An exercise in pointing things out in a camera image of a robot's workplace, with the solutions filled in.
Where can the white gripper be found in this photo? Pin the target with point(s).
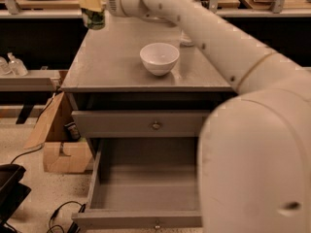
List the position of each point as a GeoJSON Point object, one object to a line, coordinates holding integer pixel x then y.
{"type": "Point", "coordinates": [112, 1]}

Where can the green soda can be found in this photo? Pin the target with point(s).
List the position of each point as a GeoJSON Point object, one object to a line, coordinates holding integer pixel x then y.
{"type": "Point", "coordinates": [93, 20]}

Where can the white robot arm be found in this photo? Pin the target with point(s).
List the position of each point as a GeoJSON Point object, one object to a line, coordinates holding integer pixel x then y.
{"type": "Point", "coordinates": [254, 150]}

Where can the grey drawer cabinet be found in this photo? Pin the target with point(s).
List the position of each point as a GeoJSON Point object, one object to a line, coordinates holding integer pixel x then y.
{"type": "Point", "coordinates": [107, 73]}

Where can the closed grey top drawer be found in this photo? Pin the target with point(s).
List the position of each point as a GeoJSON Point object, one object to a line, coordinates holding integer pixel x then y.
{"type": "Point", "coordinates": [138, 124]}

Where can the open grey middle drawer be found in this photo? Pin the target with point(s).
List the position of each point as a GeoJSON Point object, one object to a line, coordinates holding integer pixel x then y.
{"type": "Point", "coordinates": [136, 181]}

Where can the white ceramic bowl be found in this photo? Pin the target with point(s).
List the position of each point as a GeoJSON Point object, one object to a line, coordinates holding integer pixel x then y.
{"type": "Point", "coordinates": [159, 58]}

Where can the clear plastic water bottle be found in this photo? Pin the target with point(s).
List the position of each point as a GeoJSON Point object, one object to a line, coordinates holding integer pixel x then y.
{"type": "Point", "coordinates": [185, 39]}

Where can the clear pump sanitizer bottle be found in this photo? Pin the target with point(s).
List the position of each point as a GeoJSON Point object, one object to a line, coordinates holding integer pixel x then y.
{"type": "Point", "coordinates": [17, 66]}

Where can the brown cardboard box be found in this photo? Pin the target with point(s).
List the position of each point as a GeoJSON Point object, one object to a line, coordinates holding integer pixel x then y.
{"type": "Point", "coordinates": [61, 154]}

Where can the black chair base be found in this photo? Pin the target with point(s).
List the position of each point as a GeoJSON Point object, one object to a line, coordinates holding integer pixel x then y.
{"type": "Point", "coordinates": [12, 193]}

